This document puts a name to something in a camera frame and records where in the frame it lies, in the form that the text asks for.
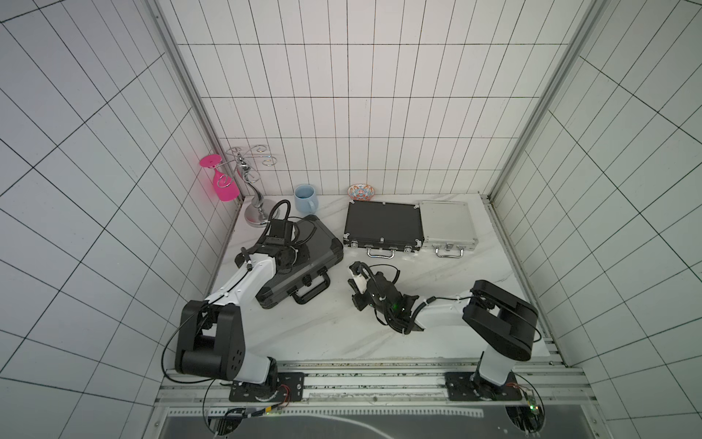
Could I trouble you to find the black poker case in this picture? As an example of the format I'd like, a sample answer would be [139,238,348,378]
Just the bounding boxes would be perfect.
[256,214,344,309]
[342,201,424,259]

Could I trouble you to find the silver poker case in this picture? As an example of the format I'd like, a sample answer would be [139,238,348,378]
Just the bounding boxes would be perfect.
[419,201,479,259]

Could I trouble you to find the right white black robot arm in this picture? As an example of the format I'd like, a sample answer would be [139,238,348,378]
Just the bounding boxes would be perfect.
[348,262,542,390]

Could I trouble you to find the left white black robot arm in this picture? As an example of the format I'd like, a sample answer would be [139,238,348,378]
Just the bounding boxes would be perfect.
[175,199,299,385]

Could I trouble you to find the light blue mug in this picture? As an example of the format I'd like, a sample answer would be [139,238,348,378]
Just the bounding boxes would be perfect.
[294,184,319,215]

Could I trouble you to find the pink wine glass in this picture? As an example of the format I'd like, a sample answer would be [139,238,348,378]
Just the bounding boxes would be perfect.
[199,155,241,202]

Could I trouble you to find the colourful patterned bowl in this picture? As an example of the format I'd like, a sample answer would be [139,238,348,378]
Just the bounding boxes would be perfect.
[347,183,376,201]

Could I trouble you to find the silver wire glass holder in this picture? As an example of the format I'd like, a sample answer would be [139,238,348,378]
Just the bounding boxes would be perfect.
[225,145,277,228]

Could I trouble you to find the aluminium mounting rail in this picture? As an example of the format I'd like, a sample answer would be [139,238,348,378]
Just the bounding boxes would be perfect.
[155,360,596,410]

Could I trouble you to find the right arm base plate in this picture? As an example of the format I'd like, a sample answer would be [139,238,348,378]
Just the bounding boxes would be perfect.
[444,371,523,402]

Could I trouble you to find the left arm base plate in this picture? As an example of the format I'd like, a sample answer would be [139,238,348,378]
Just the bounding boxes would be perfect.
[229,372,305,404]

